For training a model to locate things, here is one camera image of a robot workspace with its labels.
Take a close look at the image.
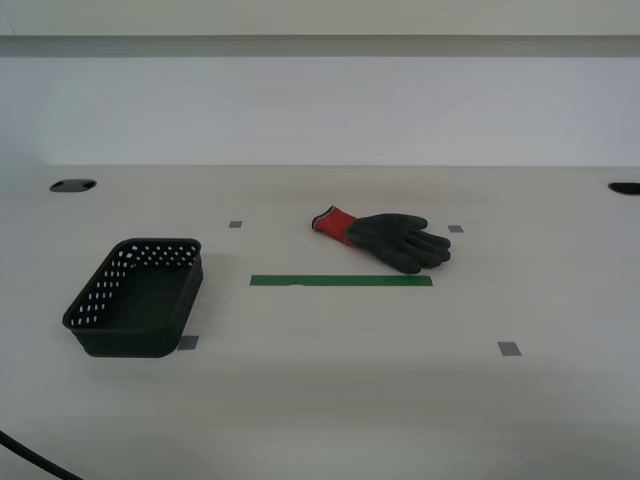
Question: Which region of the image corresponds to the black perforated plastic basket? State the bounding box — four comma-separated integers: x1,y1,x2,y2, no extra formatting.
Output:
61,237,205,360

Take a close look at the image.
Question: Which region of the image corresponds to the black loose cable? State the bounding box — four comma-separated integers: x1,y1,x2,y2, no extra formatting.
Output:
0,429,84,480

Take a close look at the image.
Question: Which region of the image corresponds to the green tape strip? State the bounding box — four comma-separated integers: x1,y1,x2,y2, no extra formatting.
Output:
249,274,434,288

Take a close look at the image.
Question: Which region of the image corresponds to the black glove with red cuff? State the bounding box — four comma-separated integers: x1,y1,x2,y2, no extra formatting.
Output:
310,205,453,275

